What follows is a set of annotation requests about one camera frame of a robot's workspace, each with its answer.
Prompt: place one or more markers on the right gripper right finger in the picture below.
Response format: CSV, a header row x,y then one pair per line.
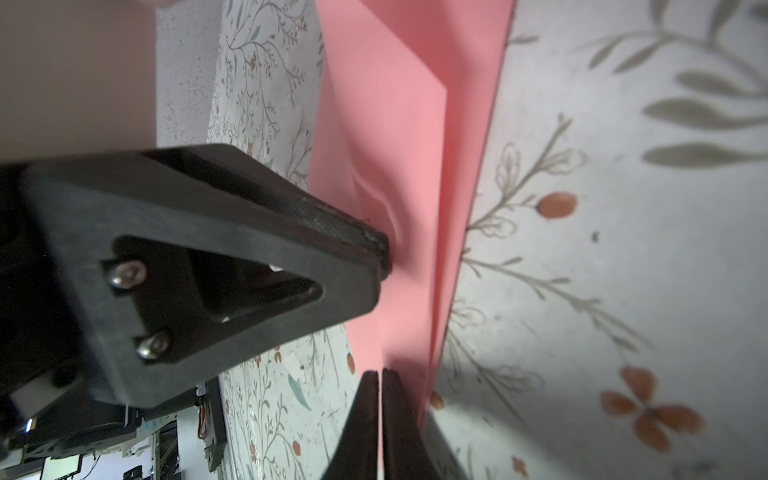
x,y
404,454

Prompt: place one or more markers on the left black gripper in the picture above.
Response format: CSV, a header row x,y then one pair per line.
x,y
127,276

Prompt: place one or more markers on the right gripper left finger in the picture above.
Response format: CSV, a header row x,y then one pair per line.
x,y
355,457

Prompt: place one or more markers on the pink square paper sheet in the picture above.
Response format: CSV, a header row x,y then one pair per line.
x,y
405,103

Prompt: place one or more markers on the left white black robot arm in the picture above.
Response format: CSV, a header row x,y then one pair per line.
x,y
77,77

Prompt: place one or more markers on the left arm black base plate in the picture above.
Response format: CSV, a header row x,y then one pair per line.
x,y
211,428

